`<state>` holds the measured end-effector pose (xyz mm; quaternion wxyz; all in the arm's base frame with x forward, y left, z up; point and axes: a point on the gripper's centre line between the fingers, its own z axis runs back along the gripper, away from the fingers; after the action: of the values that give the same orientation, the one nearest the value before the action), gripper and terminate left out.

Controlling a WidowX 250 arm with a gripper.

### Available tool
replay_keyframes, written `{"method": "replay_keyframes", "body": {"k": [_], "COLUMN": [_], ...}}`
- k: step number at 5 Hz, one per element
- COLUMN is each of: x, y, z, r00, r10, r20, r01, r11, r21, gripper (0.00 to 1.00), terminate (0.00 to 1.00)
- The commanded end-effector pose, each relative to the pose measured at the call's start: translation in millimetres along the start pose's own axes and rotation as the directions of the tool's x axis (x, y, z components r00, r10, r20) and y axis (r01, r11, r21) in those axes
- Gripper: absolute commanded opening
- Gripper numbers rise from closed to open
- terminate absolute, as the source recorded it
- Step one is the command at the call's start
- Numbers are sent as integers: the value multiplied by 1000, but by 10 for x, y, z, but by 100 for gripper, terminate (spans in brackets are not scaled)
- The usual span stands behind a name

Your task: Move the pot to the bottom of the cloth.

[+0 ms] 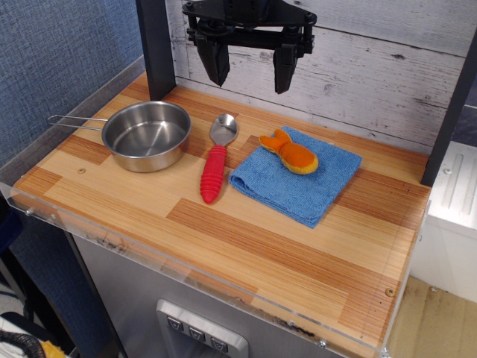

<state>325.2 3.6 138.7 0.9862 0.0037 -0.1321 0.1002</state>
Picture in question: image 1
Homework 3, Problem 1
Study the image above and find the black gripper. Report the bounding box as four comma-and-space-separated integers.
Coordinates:
182, 1, 317, 94

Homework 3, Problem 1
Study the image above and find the stainless steel pot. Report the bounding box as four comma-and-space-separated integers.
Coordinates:
47, 101, 192, 173

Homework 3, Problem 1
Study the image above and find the blue folded cloth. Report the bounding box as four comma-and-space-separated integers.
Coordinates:
229, 126, 362, 228

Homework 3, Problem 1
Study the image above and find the orange plush fish toy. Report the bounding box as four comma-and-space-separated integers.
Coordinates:
259, 129, 319, 175

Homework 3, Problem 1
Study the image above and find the stainless steel cabinet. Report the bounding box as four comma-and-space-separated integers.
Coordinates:
73, 235, 337, 357

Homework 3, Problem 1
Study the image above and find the silver button panel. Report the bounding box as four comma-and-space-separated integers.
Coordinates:
156, 299, 249, 357

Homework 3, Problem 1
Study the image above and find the white aluminium block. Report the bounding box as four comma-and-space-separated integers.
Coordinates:
411, 142, 476, 302

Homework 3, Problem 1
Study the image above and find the yellow black object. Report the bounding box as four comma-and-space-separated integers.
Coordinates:
1, 330, 68, 358

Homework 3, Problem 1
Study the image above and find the red handled metal spoon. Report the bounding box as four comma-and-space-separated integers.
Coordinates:
200, 113, 239, 204

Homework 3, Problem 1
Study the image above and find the black left vertical post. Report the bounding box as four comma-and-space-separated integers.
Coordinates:
136, 0, 177, 101

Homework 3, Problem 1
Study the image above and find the black vertical post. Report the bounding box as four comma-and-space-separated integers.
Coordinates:
136, 0, 177, 101
420, 31, 476, 187

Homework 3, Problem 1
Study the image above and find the black right vertical post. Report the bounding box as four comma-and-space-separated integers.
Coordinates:
420, 31, 476, 187

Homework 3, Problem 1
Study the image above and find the clear acrylic guard rail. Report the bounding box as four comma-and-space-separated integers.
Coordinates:
0, 180, 392, 358

